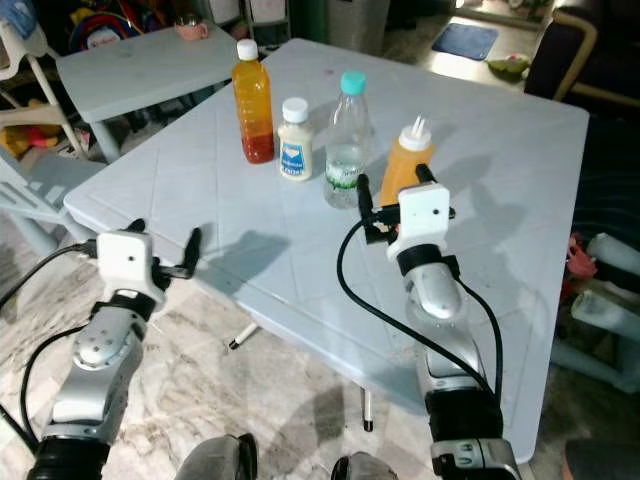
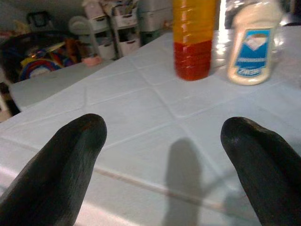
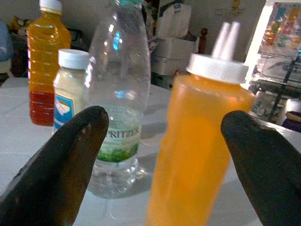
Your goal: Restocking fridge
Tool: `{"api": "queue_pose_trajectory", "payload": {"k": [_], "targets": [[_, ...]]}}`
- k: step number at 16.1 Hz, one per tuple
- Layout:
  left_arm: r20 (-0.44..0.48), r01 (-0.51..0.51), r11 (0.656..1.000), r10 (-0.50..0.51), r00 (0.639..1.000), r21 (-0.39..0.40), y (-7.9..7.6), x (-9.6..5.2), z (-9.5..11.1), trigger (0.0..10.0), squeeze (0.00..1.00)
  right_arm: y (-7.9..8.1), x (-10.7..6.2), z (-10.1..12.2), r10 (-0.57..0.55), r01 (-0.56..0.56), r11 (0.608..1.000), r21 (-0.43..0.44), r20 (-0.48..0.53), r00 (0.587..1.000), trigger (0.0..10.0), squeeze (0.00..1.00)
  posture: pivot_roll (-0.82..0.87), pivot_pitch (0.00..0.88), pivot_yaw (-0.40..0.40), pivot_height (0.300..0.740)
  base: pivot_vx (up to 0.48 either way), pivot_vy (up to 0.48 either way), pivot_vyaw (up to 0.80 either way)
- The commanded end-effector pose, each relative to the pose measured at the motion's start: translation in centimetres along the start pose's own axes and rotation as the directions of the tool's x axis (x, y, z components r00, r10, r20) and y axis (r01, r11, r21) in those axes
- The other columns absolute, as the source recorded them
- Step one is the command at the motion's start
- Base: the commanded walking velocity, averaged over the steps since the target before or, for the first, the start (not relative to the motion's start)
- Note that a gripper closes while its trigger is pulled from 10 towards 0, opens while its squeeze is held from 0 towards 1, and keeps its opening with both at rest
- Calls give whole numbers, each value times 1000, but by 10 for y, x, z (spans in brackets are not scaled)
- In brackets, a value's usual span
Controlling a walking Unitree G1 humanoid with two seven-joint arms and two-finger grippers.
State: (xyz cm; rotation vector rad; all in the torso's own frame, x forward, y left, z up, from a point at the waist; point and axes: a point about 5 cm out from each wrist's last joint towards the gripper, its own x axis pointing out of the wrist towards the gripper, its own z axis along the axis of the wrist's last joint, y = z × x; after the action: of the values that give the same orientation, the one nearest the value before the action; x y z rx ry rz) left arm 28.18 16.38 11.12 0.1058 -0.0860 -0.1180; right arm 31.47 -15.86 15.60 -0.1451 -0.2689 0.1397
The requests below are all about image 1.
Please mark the pale plastic chair frame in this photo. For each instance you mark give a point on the pale plastic chair frame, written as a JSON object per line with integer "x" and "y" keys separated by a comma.
{"x": 605, "y": 310}

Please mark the blue floor mat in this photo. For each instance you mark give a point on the blue floor mat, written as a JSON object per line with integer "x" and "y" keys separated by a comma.
{"x": 465, "y": 41}

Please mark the pink cup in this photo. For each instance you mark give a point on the pink cup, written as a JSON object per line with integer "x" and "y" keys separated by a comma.
{"x": 191, "y": 30}

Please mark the small white mayonnaise bottle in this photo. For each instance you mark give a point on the small white mayonnaise bottle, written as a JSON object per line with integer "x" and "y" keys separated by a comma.
{"x": 296, "y": 150}

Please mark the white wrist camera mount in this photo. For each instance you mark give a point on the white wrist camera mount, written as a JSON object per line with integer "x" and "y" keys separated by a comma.
{"x": 128, "y": 262}
{"x": 422, "y": 215}

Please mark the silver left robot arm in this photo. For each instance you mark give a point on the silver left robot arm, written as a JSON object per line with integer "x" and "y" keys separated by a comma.
{"x": 95, "y": 380}

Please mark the small light blue plastic table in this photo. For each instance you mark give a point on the small light blue plastic table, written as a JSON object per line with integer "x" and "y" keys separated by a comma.
{"x": 140, "y": 70}

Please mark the pale blue plastic chair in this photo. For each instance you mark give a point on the pale blue plastic chair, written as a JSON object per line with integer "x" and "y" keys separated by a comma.
{"x": 35, "y": 200}

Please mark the grey bin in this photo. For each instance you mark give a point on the grey bin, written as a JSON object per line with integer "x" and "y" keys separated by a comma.
{"x": 360, "y": 24}

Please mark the grey robot leg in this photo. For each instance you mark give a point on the grey robot leg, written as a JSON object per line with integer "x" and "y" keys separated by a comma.
{"x": 365, "y": 468}
{"x": 215, "y": 458}

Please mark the orange juice bottle white cap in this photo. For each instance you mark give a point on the orange juice bottle white cap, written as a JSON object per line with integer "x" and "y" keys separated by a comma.
{"x": 253, "y": 110}

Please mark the dark armchair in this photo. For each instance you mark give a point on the dark armchair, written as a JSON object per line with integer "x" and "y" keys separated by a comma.
{"x": 585, "y": 50}

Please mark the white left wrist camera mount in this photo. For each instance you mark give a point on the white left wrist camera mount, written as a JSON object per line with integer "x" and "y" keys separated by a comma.
{"x": 128, "y": 262}

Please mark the grey robot left leg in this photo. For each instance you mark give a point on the grey robot left leg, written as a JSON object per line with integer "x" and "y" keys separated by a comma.
{"x": 215, "y": 458}

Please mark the large light blue plastic table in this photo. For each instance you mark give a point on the large light blue plastic table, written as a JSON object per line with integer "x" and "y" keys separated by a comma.
{"x": 280, "y": 260}

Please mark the colourful round toy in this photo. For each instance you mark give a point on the colourful round toy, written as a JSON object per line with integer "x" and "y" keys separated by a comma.
{"x": 105, "y": 26}

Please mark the grey robot right leg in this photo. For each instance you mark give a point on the grey robot right leg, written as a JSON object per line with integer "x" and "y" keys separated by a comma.
{"x": 365, "y": 468}

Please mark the clear water bottle teal cap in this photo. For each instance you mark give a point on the clear water bottle teal cap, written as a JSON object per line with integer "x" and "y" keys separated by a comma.
{"x": 350, "y": 140}

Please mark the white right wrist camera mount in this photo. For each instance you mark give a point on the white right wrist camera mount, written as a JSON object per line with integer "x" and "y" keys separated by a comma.
{"x": 422, "y": 215}

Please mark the orange sauce squeeze bottle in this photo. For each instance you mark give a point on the orange sauce squeeze bottle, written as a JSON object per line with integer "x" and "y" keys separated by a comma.
{"x": 405, "y": 165}

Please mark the white high chair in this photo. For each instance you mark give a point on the white high chair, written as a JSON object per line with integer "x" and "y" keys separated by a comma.
{"x": 20, "y": 50}

